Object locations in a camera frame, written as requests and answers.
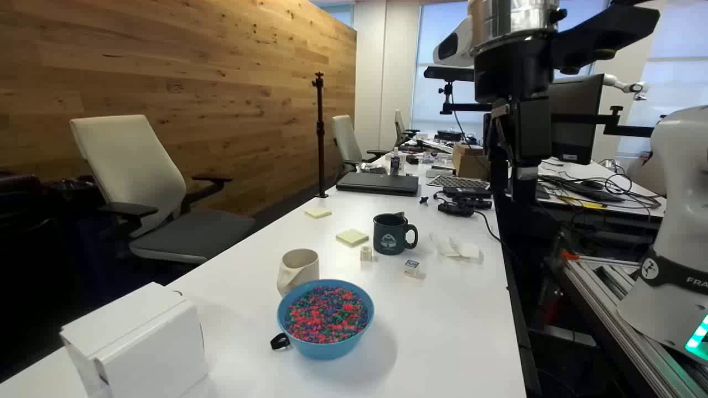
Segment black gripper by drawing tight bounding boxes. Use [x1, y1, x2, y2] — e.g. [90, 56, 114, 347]
[473, 42, 554, 168]

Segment small pale block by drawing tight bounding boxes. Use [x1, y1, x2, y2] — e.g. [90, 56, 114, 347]
[403, 257, 427, 282]

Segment dark blue mug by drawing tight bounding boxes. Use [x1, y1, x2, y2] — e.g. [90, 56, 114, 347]
[372, 210, 419, 260]

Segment cream ceramic mug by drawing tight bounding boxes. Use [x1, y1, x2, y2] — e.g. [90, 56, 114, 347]
[273, 247, 320, 299]

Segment black computer monitor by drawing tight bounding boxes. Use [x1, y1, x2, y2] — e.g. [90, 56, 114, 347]
[548, 73, 605, 167]

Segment cardboard box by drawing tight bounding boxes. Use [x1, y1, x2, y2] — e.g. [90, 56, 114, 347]
[448, 142, 492, 182]

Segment black keyboard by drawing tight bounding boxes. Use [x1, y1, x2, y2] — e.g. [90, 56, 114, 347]
[539, 174, 627, 206]

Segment black desk devices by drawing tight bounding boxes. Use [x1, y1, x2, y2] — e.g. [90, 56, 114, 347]
[434, 184, 492, 220]

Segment clear plastic piece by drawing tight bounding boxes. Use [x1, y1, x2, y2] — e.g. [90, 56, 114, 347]
[434, 233, 485, 266]

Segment dark closed laptop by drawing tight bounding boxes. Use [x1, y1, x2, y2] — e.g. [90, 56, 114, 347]
[334, 171, 419, 200]

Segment small white office chair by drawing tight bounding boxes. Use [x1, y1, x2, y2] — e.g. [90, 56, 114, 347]
[330, 112, 388, 174]

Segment yellow sticky note pad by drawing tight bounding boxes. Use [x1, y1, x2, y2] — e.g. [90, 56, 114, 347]
[334, 227, 372, 251]

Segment black tripod pole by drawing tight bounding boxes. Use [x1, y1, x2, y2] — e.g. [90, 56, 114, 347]
[309, 70, 330, 200]

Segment colourful beads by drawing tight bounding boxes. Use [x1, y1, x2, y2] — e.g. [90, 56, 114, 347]
[284, 285, 370, 346]

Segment blue bowl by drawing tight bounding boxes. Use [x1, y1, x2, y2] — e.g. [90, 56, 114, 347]
[273, 277, 376, 363]

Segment large white office chair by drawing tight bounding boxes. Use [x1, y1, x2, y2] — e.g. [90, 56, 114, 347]
[68, 112, 258, 268]

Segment white box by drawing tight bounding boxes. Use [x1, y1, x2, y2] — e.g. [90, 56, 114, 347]
[59, 282, 210, 398]

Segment black camera on stand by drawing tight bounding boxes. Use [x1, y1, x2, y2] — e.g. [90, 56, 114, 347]
[423, 65, 477, 118]

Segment aluminium rail frame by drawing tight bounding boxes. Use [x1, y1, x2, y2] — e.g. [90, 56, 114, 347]
[548, 252, 708, 398]

